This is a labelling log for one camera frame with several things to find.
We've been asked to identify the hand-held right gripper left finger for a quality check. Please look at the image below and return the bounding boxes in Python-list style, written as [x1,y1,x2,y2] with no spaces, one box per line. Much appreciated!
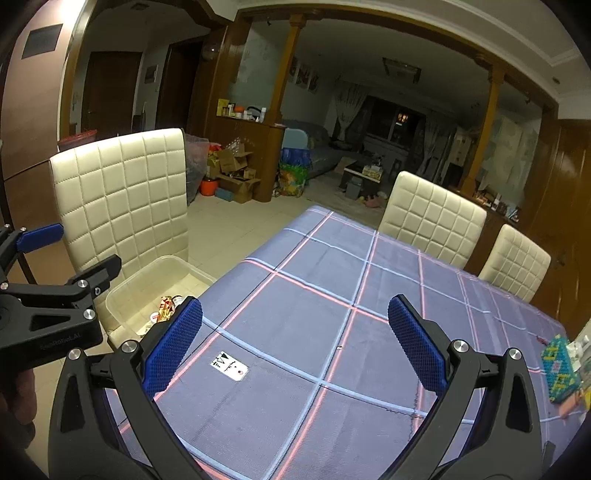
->
[48,296,204,480]

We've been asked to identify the pink cup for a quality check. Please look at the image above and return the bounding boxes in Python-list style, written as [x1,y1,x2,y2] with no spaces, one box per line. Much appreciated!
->
[558,390,591,416]

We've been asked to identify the clear plastic bin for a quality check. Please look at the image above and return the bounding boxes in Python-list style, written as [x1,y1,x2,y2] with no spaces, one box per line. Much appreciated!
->
[105,256,218,337]

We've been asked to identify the colourful printed bag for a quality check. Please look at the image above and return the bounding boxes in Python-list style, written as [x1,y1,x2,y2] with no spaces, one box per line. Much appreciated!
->
[278,148,310,197]

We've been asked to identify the blue plaid tablecloth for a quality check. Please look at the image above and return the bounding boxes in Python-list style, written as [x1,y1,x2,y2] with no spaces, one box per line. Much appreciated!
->
[104,205,568,480]

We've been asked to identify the clear plastic bag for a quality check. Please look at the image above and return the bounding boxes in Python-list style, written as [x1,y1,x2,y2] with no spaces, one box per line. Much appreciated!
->
[185,131,211,206]

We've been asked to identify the dark window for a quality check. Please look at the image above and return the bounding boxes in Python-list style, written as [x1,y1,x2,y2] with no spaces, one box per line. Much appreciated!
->
[365,97,426,148]

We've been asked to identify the white cloth label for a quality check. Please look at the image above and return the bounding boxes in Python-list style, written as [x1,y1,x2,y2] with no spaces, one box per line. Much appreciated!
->
[210,351,250,381]

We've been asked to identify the dark ceiling vent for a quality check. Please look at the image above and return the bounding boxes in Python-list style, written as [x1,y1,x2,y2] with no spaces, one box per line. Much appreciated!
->
[21,24,63,58]

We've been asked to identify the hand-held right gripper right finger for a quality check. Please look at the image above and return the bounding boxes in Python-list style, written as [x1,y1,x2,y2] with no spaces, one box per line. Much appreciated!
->
[369,294,543,480]

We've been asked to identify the person's left hand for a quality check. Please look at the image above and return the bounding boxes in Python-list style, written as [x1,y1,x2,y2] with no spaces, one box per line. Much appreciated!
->
[0,367,40,444]

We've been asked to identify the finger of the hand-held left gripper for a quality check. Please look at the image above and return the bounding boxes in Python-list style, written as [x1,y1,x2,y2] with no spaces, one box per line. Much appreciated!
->
[0,255,123,330]
[0,224,64,289]

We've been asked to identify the cream quilted dining chair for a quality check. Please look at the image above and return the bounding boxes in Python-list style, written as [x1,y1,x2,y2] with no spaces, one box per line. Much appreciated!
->
[478,224,552,303]
[48,128,218,352]
[379,171,488,271]

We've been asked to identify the pile of cardboard boxes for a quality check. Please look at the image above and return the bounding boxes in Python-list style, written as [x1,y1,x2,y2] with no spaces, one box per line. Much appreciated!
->
[205,141,262,204]

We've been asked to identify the rectangular ceiling lamp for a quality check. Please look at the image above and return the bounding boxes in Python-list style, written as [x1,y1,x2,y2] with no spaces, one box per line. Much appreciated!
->
[382,56,422,84]

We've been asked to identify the wooden double door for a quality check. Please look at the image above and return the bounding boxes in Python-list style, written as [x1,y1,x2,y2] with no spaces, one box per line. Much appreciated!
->
[522,117,591,324]

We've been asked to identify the low coffee table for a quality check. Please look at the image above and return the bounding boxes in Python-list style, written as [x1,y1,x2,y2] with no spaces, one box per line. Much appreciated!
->
[342,157,386,190]

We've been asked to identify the patterned curtain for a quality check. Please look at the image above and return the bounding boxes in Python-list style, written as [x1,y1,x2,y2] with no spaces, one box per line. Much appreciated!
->
[333,83,365,141]
[418,111,455,162]

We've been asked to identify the group of small bottles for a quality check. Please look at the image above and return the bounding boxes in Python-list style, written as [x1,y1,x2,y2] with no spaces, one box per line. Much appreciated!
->
[217,98,269,123]

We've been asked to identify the wall pictures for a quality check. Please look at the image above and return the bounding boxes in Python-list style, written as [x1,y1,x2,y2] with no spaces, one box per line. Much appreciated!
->
[288,62,321,93]

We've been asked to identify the beaded teal tissue box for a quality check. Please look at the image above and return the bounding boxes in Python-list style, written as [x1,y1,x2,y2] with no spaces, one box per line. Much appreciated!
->
[541,336,583,402]

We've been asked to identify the grey sofa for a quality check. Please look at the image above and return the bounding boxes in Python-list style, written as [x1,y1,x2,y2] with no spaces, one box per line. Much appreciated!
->
[281,119,365,178]

